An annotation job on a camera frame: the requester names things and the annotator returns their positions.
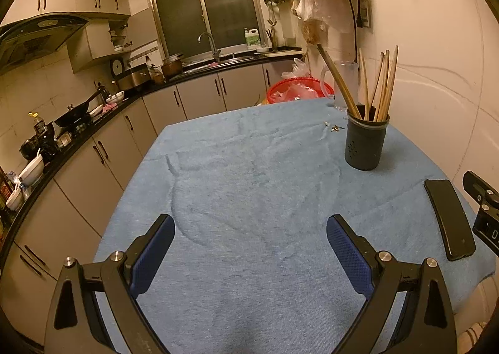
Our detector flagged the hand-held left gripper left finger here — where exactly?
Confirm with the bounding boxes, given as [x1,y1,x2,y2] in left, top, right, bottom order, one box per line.
[44,214,176,354]

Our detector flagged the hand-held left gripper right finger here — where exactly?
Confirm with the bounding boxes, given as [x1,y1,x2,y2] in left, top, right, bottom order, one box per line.
[326,214,458,354]

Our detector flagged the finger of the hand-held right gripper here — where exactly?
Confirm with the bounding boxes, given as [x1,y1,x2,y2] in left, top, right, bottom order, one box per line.
[463,170,499,250]

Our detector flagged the dark perforated utensil holder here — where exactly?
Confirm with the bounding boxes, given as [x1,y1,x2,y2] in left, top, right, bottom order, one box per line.
[345,103,390,171]

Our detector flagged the bunch of wooden chopsticks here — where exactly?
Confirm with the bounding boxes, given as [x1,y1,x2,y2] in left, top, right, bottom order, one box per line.
[358,45,400,123]

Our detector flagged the dark wooden chopstick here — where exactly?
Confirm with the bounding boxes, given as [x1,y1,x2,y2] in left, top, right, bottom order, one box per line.
[316,43,363,118]

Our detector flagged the black phone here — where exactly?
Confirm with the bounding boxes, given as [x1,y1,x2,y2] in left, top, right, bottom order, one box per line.
[424,178,477,262]

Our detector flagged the blue table cloth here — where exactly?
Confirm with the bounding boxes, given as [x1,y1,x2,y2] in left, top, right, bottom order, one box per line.
[91,98,492,354]

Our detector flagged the black kitchen countertop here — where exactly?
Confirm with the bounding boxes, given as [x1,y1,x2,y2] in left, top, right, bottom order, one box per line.
[0,52,308,249]

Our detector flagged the large white bowl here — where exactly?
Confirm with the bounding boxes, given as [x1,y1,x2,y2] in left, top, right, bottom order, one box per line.
[17,154,45,187]

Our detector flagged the striped cloth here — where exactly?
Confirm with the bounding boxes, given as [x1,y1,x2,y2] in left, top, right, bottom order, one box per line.
[459,321,490,354]

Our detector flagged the white blue rimmed bowl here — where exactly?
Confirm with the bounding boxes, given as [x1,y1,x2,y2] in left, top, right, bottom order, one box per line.
[6,183,25,211]

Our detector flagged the black cooking pot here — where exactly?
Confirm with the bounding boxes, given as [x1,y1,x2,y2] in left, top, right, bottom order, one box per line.
[19,135,55,161]

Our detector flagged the black wok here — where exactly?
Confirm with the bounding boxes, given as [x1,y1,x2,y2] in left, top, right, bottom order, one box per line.
[54,89,104,127]

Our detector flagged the clear plastic bag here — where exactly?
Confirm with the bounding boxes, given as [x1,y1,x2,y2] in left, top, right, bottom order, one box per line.
[273,83,324,103]

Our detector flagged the clear plastic pitcher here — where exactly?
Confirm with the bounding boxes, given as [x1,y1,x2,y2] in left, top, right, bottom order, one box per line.
[320,60,358,110]

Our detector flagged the beige base cabinets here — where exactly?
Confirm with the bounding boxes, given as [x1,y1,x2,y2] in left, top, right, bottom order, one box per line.
[0,58,312,339]

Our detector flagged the cooking oil bottle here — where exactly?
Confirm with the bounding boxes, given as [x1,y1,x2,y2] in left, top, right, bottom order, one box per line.
[27,112,46,136]

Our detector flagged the red plastic basket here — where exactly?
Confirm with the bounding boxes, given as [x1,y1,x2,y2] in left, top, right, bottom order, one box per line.
[266,78,336,105]

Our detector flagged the steel cooking pot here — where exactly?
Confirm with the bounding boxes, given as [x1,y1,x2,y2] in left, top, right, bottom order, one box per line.
[161,53,185,80]

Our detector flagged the white plastic bag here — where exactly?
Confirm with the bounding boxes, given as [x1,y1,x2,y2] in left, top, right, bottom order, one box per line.
[281,57,312,79]

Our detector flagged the white cutting board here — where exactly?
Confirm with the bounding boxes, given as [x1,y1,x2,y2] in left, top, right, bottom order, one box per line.
[264,50,305,59]

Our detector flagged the steel sink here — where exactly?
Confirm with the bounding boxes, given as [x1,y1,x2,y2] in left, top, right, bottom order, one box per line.
[181,55,256,73]

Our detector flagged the chrome sink faucet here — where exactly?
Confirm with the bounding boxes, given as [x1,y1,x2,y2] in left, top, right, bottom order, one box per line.
[197,32,221,62]

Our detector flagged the green label detergent bottle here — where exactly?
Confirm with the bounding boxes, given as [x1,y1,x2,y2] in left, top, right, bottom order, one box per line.
[244,27,261,51]

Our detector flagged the bundle of hanging plastic bags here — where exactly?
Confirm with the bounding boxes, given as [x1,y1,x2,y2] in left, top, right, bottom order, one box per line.
[290,0,355,46]

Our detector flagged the kitchen window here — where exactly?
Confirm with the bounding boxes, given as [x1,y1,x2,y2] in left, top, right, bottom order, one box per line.
[143,0,263,60]

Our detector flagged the range hood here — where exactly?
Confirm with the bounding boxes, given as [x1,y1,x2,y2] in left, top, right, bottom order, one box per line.
[0,14,91,76]

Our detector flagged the black power cable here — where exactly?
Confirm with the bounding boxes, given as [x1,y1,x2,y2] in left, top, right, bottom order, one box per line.
[344,0,363,63]

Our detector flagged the wall socket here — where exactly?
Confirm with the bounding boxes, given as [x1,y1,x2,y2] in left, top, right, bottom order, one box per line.
[356,0,374,29]

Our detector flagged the small wall shelf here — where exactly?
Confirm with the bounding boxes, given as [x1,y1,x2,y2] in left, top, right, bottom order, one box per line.
[108,24,131,53]

